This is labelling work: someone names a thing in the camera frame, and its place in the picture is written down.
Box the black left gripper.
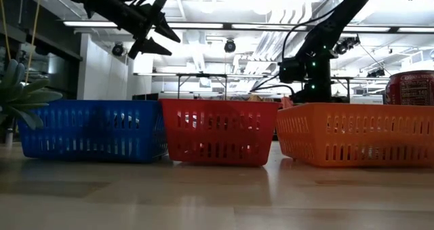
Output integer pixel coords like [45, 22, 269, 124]
[84, 0, 181, 60]

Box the black folding table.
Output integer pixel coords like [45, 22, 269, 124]
[176, 73, 229, 101]
[330, 76, 353, 104]

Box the long ceiling light fixture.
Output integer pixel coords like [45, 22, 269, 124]
[62, 20, 434, 34]

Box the black ceiling spotlight cluster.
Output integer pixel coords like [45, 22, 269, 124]
[334, 35, 361, 57]

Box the orange plastic basket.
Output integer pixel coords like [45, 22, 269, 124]
[275, 102, 434, 168]

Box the round ceiling lamp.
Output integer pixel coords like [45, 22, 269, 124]
[198, 0, 218, 14]

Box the black monitor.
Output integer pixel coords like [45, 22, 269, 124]
[132, 93, 160, 101]

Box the red soda can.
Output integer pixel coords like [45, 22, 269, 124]
[384, 70, 434, 106]

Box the dark storage shelving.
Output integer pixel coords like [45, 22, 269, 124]
[0, 0, 83, 100]

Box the red plastic basket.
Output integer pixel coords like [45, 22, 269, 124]
[159, 98, 284, 168]

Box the blue plastic basket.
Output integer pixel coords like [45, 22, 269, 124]
[16, 99, 167, 164]

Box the potted succulent plant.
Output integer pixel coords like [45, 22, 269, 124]
[0, 59, 64, 131]

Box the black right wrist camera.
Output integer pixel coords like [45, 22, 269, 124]
[277, 58, 306, 85]

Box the yellow cord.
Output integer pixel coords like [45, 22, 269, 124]
[0, 0, 12, 61]
[25, 0, 43, 85]

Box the white cylindrical post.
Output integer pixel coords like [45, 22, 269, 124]
[4, 127, 14, 149]

